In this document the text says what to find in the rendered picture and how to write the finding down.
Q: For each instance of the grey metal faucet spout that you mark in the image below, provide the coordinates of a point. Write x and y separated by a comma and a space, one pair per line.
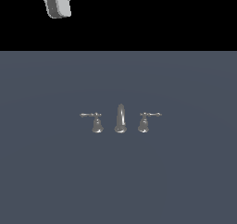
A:
120, 119

